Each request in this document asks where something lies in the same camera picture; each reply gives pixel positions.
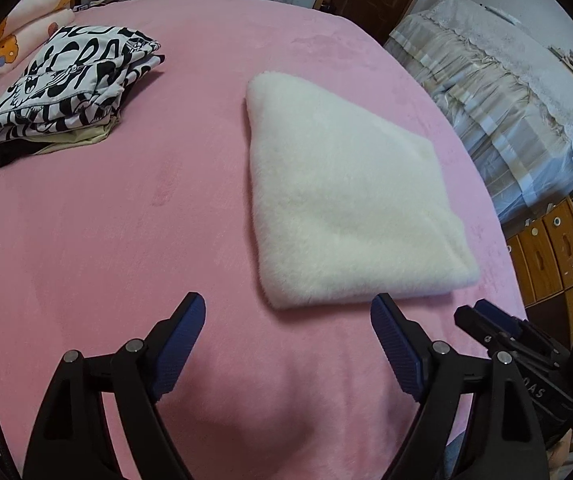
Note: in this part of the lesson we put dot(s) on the furniture under lace striped cloth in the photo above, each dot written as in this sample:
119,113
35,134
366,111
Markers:
491,85

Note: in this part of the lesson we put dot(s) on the white fluffy garment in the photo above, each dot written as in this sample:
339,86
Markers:
341,185

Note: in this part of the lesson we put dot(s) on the black folded garment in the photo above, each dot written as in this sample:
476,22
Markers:
11,154

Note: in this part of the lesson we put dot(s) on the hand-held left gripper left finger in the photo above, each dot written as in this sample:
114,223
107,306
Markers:
181,345

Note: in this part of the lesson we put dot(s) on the cream folded garment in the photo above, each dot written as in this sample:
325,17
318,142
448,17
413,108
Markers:
81,137

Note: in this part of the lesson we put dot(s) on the wooden drawer cabinet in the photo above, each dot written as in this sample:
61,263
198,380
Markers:
546,255

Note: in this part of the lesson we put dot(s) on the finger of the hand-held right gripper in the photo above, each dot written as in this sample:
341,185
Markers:
471,322
496,312

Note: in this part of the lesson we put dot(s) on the pink bed blanket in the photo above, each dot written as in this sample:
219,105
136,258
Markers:
116,235

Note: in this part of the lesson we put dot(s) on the black and white printed garment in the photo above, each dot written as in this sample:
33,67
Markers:
66,85

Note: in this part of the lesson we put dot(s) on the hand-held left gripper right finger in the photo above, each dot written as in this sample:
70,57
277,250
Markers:
394,345

